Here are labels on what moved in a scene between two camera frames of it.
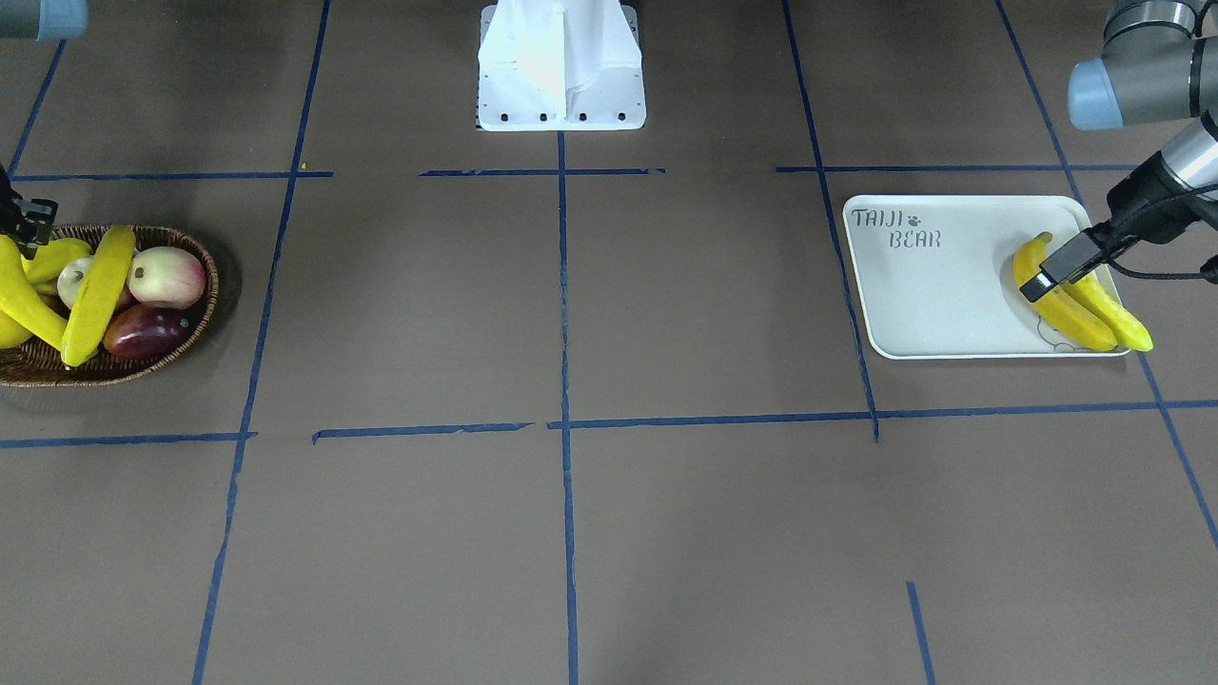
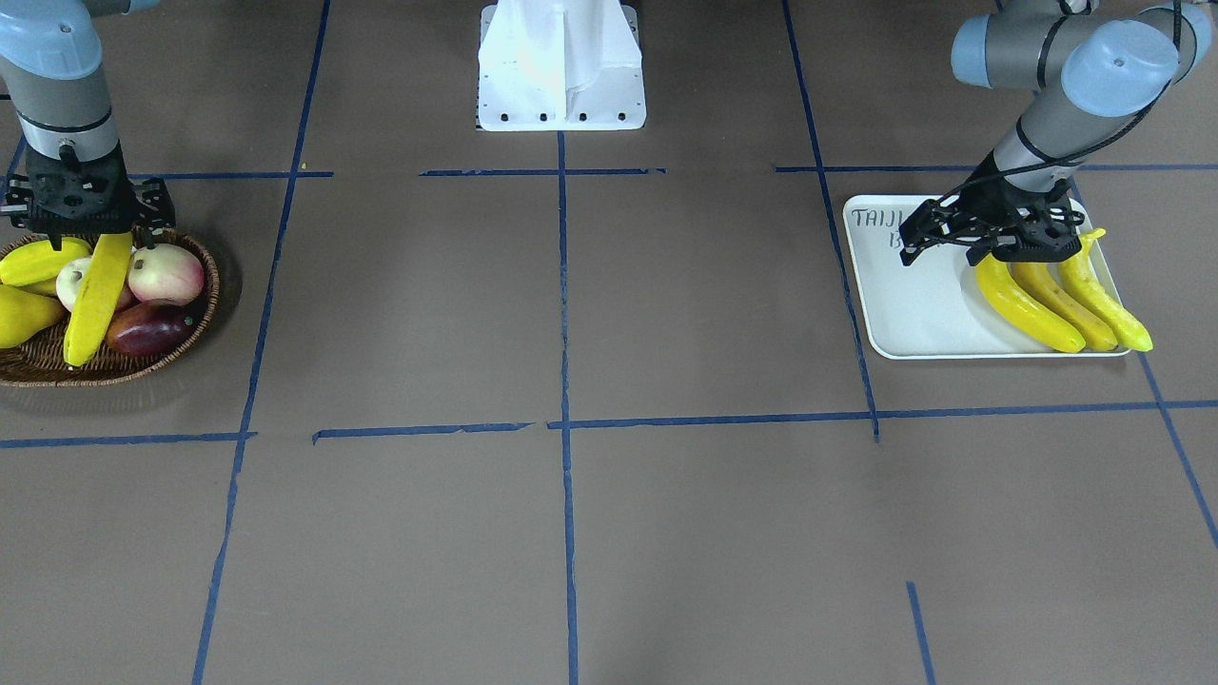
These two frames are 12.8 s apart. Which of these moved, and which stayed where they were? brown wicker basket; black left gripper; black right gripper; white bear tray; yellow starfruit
Moved: black left gripper; black right gripper
Stayed: brown wicker basket; yellow starfruit; white bear tray
